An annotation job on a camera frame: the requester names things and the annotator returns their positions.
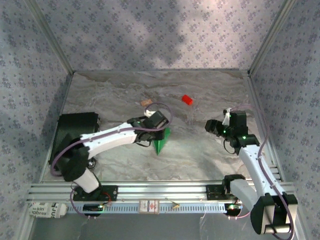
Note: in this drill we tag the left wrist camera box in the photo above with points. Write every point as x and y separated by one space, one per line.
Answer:
149 113

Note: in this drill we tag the green paper sheet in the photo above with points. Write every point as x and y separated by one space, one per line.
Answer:
161 146

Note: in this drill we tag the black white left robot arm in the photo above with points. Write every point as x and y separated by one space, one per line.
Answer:
107 140

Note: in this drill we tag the black left controller board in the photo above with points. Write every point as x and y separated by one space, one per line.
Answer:
91 208

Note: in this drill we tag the chrome metal fitting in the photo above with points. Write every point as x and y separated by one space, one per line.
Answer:
91 163

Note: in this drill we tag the small card with red logo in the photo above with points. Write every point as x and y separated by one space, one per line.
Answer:
149 207

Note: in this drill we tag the aluminium side rail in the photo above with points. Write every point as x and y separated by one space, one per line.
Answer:
257 100
65 96

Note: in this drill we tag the grey panel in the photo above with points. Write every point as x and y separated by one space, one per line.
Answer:
150 227

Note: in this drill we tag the small tan block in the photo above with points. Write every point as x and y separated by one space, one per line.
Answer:
146 102

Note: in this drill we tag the aluminium corner post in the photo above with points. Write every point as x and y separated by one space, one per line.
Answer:
270 37
51 37

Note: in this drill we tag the brass clip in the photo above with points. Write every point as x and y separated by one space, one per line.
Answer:
176 206

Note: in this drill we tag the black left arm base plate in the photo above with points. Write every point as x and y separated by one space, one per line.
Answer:
111 192

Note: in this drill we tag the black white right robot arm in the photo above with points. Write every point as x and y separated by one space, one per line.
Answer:
260 175

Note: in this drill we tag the red block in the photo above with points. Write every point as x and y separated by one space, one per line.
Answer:
187 99

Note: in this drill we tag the black right controller board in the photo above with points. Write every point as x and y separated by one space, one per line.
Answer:
233 209

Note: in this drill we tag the black controller board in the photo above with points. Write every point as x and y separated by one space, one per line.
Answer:
91 208
233 209

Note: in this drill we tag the aluminium mounting rail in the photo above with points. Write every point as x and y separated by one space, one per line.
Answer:
162 190

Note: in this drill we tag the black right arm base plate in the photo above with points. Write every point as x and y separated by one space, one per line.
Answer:
212 192

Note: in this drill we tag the black case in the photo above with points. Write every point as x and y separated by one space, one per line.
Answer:
75 122

